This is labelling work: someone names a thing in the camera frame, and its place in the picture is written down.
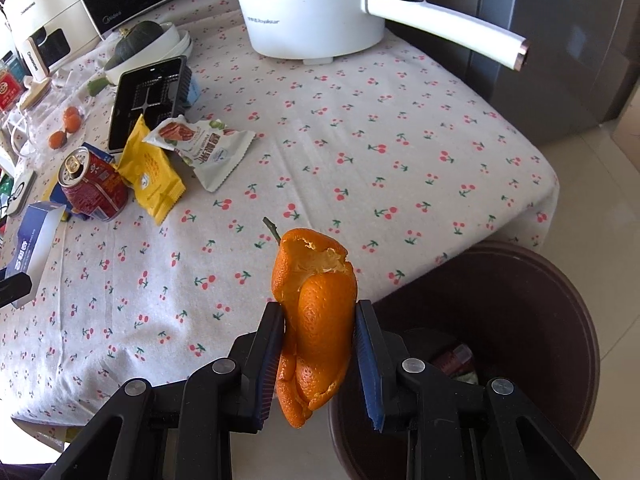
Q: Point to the glass jar with wooden lid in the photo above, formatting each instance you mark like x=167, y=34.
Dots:
x=36, y=92

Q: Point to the brown round trash bin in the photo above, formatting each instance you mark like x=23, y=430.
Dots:
x=525, y=310

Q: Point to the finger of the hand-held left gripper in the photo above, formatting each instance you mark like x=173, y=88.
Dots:
x=15, y=287

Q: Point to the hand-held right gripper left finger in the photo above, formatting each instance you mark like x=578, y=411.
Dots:
x=265, y=375

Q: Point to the red packet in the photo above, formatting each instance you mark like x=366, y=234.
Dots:
x=452, y=360

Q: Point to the orange peel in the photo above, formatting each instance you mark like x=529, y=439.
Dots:
x=315, y=320

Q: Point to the red label jar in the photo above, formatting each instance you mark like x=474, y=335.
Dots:
x=7, y=90

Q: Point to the small orange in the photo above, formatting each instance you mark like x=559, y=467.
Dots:
x=72, y=124
x=71, y=111
x=57, y=139

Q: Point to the yellow snack packet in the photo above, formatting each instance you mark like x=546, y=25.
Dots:
x=150, y=175

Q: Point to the cherry print tablecloth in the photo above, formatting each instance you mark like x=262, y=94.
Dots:
x=375, y=135

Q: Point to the white snack packet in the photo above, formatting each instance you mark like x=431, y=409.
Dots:
x=215, y=155

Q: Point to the light blue milk carton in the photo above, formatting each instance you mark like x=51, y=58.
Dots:
x=194, y=92

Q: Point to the blue and white cardboard box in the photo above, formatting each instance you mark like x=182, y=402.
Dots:
x=35, y=240

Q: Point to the black plastic food tray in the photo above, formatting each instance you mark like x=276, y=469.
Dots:
x=145, y=100

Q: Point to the white square device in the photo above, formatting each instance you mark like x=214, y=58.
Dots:
x=20, y=192

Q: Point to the teal box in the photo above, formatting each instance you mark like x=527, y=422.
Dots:
x=12, y=64

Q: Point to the white countertop appliance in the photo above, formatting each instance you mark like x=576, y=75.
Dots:
x=45, y=0

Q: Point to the white electric cooking pot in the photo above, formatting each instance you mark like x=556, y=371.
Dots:
x=310, y=15

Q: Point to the dark green pumpkin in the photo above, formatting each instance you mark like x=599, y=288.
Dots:
x=135, y=40

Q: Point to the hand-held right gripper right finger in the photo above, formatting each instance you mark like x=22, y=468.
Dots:
x=367, y=375

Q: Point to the grey refrigerator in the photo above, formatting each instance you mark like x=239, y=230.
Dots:
x=550, y=10

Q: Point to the red drink can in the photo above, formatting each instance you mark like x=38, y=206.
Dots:
x=95, y=185

